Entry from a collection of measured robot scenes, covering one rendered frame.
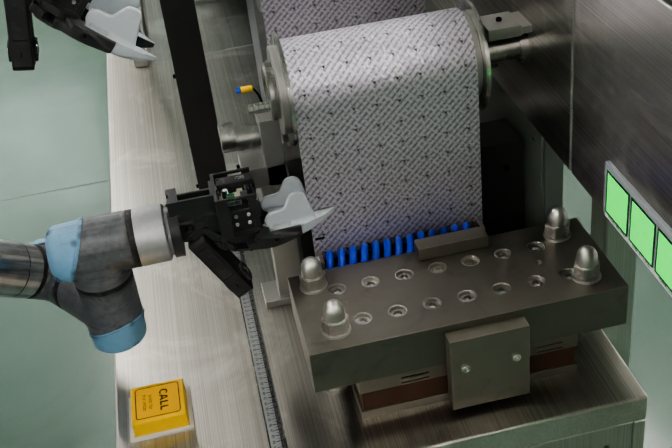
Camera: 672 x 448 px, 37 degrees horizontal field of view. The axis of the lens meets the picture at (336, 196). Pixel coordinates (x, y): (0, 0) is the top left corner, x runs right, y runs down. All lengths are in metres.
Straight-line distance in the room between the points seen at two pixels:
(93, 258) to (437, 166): 0.45
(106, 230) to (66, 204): 2.39
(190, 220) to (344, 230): 0.21
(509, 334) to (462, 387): 0.09
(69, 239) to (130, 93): 0.95
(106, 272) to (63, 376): 1.63
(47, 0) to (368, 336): 0.53
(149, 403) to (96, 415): 1.42
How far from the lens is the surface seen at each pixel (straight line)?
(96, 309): 1.33
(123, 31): 1.20
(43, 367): 2.96
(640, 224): 1.10
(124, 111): 2.13
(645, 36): 1.03
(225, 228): 1.27
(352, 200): 1.32
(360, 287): 1.29
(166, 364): 1.43
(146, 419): 1.32
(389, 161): 1.30
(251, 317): 1.47
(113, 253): 1.28
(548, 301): 1.25
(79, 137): 4.10
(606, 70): 1.13
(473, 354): 1.23
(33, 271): 1.39
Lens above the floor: 1.81
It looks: 32 degrees down
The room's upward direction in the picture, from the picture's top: 7 degrees counter-clockwise
